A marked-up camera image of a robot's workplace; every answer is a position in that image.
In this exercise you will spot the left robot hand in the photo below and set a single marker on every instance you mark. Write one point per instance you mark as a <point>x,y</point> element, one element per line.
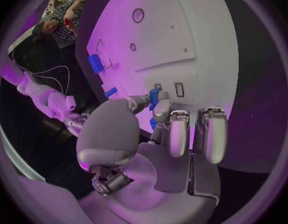
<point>139,181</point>

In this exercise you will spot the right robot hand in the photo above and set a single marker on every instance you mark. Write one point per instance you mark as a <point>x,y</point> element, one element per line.
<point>76,121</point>

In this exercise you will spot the blue plug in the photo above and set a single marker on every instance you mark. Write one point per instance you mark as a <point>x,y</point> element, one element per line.
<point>154,97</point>

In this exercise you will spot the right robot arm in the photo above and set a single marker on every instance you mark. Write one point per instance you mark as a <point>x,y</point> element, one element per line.
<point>41,95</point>

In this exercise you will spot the white task board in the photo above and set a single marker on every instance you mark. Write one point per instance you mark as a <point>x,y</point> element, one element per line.
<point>158,41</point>

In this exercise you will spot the blue peg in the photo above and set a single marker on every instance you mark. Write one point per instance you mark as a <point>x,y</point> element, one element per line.
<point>110,92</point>

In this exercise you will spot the blue block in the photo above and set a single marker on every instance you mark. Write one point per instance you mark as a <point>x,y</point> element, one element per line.
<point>95,63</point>

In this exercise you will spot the person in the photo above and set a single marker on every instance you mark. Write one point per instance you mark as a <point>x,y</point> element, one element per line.
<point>64,22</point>

